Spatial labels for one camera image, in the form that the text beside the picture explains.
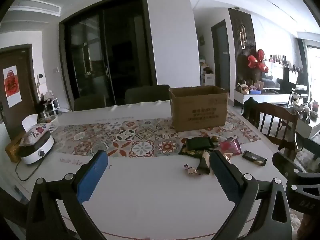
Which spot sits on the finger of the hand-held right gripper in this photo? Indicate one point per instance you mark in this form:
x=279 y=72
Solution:
x=287 y=163
x=302 y=200

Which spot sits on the oblong wall light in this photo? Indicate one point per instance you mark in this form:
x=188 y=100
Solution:
x=243 y=36

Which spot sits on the dark brown triangular packet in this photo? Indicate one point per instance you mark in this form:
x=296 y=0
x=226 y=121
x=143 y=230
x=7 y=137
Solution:
x=203 y=165

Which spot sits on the glass sliding door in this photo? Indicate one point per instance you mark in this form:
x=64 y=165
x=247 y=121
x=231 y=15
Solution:
x=107 y=55

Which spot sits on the hallway shelf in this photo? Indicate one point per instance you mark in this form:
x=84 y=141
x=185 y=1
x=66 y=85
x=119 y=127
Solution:
x=207 y=75

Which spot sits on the black floral snack packet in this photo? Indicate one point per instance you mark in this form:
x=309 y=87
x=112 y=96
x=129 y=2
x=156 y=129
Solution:
x=191 y=153

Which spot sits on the wood slat wall panel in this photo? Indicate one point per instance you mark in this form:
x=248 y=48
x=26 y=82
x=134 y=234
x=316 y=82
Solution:
x=240 y=62

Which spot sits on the patterned table mat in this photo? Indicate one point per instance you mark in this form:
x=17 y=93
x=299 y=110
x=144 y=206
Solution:
x=140 y=140

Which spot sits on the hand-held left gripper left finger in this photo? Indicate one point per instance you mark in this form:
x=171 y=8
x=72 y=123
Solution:
x=93 y=177

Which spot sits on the floral pouch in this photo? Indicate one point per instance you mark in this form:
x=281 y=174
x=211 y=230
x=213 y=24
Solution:
x=35 y=133

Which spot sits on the dark door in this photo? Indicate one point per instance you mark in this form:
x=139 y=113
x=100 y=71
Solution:
x=222 y=55

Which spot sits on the maroon snack packet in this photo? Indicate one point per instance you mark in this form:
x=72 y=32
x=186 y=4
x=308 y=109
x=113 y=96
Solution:
x=231 y=147

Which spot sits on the small candy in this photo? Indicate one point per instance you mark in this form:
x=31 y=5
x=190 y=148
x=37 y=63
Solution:
x=191 y=171

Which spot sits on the wooden chair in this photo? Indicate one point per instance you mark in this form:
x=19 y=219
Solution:
x=275 y=111

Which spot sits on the ceiling air vent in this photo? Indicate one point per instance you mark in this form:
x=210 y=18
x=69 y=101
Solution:
x=35 y=7

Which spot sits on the white cabinet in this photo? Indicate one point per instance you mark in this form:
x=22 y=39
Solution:
x=262 y=100

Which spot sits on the dark green dining chair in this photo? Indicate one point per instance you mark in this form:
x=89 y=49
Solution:
x=90 y=103
x=147 y=95

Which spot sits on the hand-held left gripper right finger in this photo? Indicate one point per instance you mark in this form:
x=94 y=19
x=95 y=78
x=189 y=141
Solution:
x=224 y=177

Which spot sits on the brown door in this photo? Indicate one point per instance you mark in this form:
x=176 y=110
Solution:
x=22 y=92

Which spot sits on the brown cardboard box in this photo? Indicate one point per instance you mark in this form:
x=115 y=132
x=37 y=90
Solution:
x=200 y=112

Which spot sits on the dark green jacket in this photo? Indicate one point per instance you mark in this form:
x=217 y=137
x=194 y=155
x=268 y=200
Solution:
x=251 y=110

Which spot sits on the small white shelf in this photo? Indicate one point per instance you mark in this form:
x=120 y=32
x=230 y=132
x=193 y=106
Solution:
x=53 y=105

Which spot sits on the television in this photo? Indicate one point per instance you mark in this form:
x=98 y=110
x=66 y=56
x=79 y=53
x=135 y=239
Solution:
x=291 y=80

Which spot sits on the red paper poster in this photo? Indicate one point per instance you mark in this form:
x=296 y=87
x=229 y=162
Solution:
x=12 y=85

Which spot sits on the dark green snack packet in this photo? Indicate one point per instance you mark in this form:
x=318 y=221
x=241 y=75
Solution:
x=198 y=143

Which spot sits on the white electric cooker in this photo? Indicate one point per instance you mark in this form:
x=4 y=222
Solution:
x=37 y=152

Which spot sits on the black bar snack packet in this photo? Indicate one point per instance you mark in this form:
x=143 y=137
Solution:
x=254 y=158

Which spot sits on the red balloons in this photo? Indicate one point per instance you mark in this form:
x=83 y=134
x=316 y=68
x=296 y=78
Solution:
x=257 y=61

